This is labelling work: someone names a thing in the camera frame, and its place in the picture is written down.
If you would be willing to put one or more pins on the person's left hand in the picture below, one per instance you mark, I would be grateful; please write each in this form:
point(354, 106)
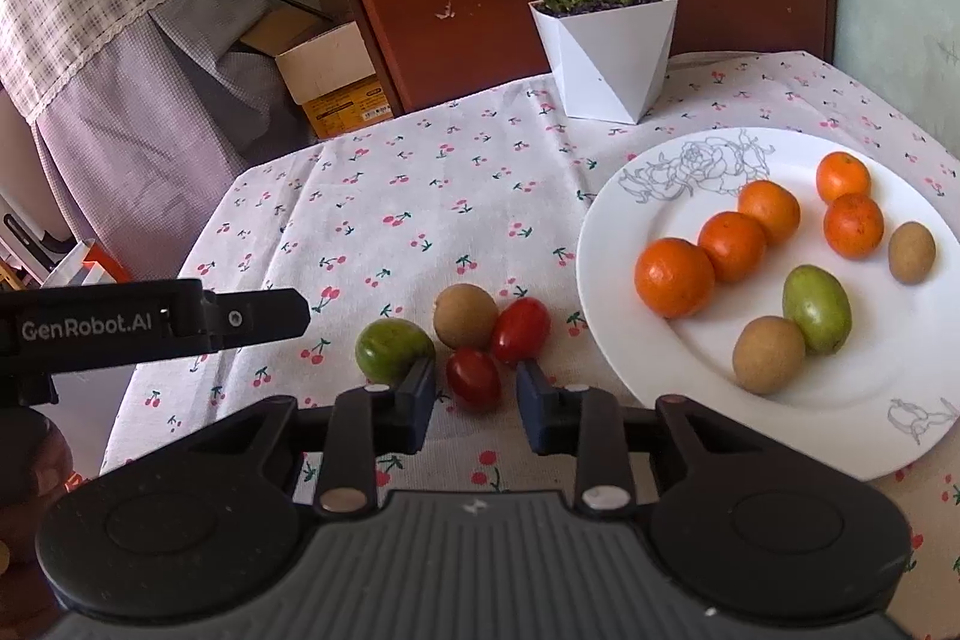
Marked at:
point(30, 467)

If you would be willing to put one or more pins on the white plate with flower drawing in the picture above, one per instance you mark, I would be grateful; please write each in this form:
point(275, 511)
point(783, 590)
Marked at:
point(862, 400)

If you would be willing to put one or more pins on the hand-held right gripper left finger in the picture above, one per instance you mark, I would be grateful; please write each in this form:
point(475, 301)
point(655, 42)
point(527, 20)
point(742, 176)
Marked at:
point(418, 401)

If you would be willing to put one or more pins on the cherry print tablecloth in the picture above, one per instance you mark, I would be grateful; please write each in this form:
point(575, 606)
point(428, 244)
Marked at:
point(375, 220)

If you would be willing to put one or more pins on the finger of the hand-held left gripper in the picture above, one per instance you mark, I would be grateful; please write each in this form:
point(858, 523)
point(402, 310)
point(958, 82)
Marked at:
point(259, 314)

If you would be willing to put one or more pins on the round green fruit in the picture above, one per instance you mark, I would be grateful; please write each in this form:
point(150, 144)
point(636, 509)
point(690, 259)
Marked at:
point(390, 346)

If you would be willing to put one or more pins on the white angular plant pot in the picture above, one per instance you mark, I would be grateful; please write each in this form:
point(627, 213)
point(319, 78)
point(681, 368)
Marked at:
point(600, 59)

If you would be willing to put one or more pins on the red cherry tomato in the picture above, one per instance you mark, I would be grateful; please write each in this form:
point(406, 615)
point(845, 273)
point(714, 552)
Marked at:
point(521, 329)
point(474, 377)

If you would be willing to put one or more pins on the open cardboard box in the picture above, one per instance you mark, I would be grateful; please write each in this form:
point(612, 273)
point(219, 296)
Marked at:
point(337, 78)

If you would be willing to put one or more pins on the oval green fruit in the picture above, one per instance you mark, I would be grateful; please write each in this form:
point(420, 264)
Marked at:
point(817, 308)

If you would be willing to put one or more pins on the large orange mandarin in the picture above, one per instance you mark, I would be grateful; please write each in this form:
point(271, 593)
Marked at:
point(673, 276)

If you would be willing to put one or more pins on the orange plastic item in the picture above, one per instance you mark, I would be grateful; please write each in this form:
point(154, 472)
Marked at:
point(103, 263)

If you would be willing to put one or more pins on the checked purple curtain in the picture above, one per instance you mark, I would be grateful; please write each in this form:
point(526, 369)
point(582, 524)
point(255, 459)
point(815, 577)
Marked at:
point(112, 10)

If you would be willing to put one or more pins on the brown kiwi fruit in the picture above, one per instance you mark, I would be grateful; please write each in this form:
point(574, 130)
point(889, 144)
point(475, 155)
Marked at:
point(769, 355)
point(465, 315)
point(911, 251)

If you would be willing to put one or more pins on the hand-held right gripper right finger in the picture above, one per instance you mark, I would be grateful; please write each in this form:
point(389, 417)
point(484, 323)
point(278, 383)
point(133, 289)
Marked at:
point(531, 407)

